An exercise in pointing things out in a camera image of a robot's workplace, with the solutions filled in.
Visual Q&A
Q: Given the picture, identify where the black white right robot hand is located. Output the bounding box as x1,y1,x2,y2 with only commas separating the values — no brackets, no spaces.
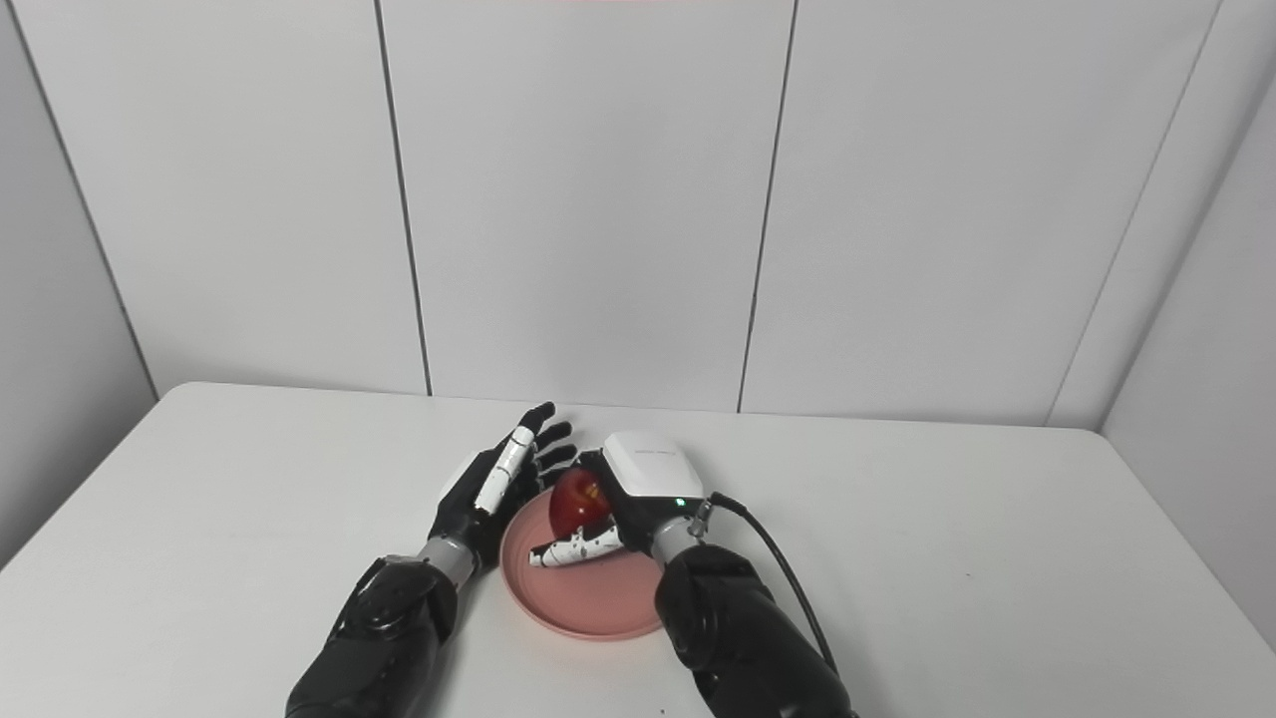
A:
527,431,708,570

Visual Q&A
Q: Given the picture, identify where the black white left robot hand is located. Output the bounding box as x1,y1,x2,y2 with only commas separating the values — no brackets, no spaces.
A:
428,402,580,571

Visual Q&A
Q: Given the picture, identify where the red apple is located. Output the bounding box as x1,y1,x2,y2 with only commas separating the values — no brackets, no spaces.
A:
549,469,615,536

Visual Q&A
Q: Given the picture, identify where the pink round plate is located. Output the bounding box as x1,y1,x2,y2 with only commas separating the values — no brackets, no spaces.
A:
498,489,680,641

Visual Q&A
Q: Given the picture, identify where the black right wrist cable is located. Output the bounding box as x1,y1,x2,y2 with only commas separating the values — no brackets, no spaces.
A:
692,492,844,681

